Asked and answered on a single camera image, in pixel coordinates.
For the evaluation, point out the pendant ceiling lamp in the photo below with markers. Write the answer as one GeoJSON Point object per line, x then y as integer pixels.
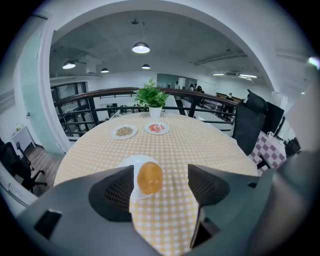
{"type": "Point", "coordinates": [146, 66]}
{"type": "Point", "coordinates": [104, 70]}
{"type": "Point", "coordinates": [141, 47]}
{"type": "Point", "coordinates": [69, 65]}

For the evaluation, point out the black chair behind glass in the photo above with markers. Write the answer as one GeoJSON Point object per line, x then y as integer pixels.
{"type": "Point", "coordinates": [17, 165]}

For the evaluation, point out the black curved handrail railing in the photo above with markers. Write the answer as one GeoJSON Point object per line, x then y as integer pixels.
{"type": "Point", "coordinates": [90, 96]}

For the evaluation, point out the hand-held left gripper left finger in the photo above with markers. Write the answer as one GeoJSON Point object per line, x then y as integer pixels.
{"type": "Point", "coordinates": [110, 195]}

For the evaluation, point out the green potted plant white pot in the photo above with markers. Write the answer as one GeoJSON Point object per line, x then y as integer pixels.
{"type": "Point", "coordinates": [152, 96]}

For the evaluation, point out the table with purple checked cloth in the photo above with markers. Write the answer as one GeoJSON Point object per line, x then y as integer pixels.
{"type": "Point", "coordinates": [268, 152]}

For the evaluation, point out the white cup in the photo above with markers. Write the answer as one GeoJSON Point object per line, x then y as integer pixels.
{"type": "Point", "coordinates": [271, 135]}

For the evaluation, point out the white plate of grains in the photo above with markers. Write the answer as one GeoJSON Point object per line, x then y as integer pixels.
{"type": "Point", "coordinates": [124, 131]}

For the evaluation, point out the white plate of pink food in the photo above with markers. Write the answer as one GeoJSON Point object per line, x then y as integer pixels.
{"type": "Point", "coordinates": [157, 128]}

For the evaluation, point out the black glass-door cabinet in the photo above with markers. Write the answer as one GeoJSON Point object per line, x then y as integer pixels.
{"type": "Point", "coordinates": [273, 117]}

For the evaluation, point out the white low cabinet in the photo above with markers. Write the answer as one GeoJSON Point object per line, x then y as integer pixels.
{"type": "Point", "coordinates": [23, 136]}

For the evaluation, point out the frosted glass door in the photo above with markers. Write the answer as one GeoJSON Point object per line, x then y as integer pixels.
{"type": "Point", "coordinates": [35, 105]}

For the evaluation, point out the black mesh office chair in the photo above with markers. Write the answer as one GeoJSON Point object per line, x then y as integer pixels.
{"type": "Point", "coordinates": [248, 125]}

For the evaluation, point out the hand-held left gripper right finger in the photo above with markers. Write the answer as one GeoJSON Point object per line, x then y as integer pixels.
{"type": "Point", "coordinates": [207, 186]}

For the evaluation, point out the round table yellow checked cloth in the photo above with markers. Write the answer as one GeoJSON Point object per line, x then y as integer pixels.
{"type": "Point", "coordinates": [175, 150]}

